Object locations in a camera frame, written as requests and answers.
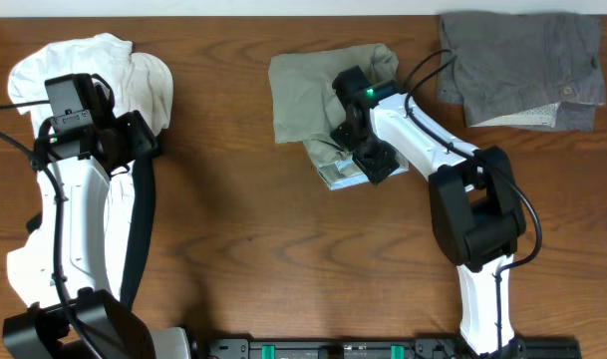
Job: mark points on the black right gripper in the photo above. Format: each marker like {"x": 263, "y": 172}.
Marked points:
{"x": 373, "y": 167}

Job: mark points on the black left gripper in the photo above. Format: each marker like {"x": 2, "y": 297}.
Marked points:
{"x": 140, "y": 132}

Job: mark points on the khaki green shorts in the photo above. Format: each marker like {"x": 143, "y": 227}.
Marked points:
{"x": 307, "y": 109}

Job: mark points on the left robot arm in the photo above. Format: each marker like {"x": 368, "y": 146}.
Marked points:
{"x": 94, "y": 324}

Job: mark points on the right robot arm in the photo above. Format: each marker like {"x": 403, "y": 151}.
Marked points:
{"x": 475, "y": 209}

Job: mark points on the folded grey shorts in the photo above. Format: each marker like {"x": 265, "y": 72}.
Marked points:
{"x": 539, "y": 72}

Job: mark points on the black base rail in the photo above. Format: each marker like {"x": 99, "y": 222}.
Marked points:
{"x": 421, "y": 348}

